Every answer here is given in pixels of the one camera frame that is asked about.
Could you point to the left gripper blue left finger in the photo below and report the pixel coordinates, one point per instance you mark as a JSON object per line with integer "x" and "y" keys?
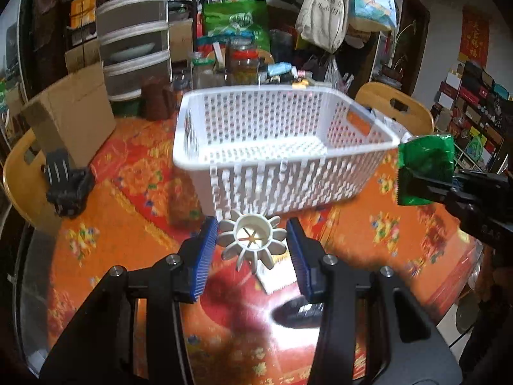
{"x": 196, "y": 254}

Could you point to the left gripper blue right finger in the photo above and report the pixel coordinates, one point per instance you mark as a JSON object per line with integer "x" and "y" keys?
{"x": 307, "y": 258}

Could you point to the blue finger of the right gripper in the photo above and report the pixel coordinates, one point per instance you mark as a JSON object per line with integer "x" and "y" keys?
{"x": 425, "y": 187}

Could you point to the green foil packet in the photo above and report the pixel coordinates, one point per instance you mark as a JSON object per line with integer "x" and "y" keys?
{"x": 431, "y": 156}

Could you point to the white ribbed round object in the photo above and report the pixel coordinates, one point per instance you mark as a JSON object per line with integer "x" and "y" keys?
{"x": 253, "y": 238}

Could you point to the dark knitted soft roll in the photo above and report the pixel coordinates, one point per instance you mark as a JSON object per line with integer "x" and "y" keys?
{"x": 298, "y": 313}

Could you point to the white storage shelf unit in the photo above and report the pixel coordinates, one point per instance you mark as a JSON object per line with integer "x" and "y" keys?
{"x": 468, "y": 106}

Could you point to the red floral tablecloth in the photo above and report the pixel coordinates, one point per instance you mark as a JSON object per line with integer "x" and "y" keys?
{"x": 142, "y": 208}

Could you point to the right wooden chair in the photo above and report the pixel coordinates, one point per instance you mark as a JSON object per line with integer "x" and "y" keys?
{"x": 397, "y": 106}

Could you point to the wooden chair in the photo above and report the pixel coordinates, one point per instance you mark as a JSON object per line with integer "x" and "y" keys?
{"x": 397, "y": 106}
{"x": 25, "y": 185}

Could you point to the white perforated plastic basket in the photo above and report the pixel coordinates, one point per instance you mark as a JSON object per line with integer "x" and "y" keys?
{"x": 275, "y": 149}

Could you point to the black phone holder stand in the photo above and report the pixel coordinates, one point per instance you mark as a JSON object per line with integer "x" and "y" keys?
{"x": 69, "y": 187}

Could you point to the dark brown mug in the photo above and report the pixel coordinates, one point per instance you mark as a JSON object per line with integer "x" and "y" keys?
{"x": 158, "y": 101}

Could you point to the left wooden chair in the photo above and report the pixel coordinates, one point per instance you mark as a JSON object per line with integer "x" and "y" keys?
{"x": 25, "y": 185}

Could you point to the blue illustrated tote bag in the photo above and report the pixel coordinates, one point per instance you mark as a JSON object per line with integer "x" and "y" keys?
{"x": 373, "y": 15}

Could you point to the red lidded glass jar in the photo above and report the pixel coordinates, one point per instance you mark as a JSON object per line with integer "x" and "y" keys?
{"x": 244, "y": 67}

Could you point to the brown cardboard box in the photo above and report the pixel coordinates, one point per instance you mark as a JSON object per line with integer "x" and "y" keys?
{"x": 73, "y": 114}

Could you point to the beige canvas tote bag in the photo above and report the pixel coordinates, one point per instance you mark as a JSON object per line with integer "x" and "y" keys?
{"x": 323, "y": 23}

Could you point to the green shopping bag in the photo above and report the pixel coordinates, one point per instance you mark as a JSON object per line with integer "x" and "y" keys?
{"x": 238, "y": 17}

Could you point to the white tiered drawer tower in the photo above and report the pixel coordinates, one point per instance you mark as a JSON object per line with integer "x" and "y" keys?
{"x": 134, "y": 45}

